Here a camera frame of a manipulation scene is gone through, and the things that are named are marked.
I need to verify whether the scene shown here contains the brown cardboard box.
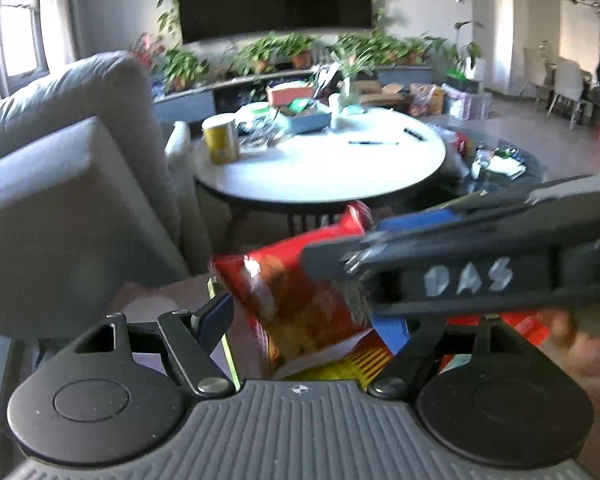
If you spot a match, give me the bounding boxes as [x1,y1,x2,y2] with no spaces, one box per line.
[352,80,411,106]

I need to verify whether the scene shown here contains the pink dotted tablecloth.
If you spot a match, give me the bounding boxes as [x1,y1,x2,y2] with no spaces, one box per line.
[107,280,231,376]

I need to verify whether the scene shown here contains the grey television cabinet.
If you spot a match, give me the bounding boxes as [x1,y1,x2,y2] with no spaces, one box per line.
[152,62,431,123]

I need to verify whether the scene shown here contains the round white table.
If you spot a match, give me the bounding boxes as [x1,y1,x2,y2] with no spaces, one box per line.
[192,105,448,233]

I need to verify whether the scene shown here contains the dark framed window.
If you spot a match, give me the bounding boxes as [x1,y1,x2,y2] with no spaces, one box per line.
[0,0,48,101]

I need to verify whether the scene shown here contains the red flower plant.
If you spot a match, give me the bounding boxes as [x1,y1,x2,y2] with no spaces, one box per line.
[130,35,154,68]

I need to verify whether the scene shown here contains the red box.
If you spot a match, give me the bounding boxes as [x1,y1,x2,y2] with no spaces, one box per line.
[266,81,313,106]

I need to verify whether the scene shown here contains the grey sofa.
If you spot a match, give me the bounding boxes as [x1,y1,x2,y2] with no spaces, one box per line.
[0,50,211,341]

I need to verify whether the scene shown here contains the glass vase with green plant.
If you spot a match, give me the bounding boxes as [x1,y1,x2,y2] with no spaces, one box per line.
[330,45,376,106]

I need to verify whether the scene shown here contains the person's right hand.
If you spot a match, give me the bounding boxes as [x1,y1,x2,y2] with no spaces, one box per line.
[540,310,600,418]

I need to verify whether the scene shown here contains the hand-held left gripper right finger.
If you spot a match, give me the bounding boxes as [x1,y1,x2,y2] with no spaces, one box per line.
[369,316,536,401]

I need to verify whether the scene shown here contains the white and pink bag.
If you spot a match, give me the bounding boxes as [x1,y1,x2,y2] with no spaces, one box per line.
[442,87,493,121]

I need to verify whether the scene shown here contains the yellow canister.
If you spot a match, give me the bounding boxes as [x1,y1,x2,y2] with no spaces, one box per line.
[202,114,241,165]

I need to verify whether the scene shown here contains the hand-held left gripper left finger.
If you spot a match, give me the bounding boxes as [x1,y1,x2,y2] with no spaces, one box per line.
[75,292,236,398]

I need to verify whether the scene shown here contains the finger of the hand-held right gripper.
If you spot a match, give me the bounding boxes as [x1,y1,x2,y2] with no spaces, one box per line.
[300,237,406,293]
[365,172,600,256]

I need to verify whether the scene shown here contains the dark round table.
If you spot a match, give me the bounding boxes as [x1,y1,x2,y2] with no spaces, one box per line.
[420,125,546,201]

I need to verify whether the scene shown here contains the large-leaf plant in white pot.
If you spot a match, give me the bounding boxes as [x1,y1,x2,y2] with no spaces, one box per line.
[447,20,484,81]

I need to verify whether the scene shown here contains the orange bag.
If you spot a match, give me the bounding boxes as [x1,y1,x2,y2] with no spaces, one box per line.
[410,85,443,116]

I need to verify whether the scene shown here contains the row of potted plants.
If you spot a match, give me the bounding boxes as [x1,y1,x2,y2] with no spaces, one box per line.
[152,30,446,92]

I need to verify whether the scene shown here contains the green cardboard box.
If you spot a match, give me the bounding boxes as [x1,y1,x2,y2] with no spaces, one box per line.
[207,275,243,392]

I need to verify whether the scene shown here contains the blue tray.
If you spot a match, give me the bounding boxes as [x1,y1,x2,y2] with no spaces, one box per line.
[275,102,333,133]

